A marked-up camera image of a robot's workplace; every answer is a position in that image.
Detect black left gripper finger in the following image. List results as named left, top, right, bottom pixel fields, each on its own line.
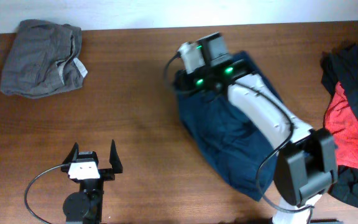
left=62, top=142, right=79, bottom=164
left=109, top=140, right=123, bottom=174

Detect dark blue shorts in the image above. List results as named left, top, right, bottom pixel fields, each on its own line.
left=173, top=50, right=283, bottom=202

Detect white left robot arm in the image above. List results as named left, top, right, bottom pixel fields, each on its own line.
left=61, top=141, right=123, bottom=223

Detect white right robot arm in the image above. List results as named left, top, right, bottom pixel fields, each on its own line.
left=172, top=33, right=337, bottom=223

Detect folded grey shorts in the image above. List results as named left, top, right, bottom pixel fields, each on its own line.
left=0, top=19, right=88, bottom=99

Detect red mesh garment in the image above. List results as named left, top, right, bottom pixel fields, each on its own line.
left=324, top=82, right=358, bottom=169

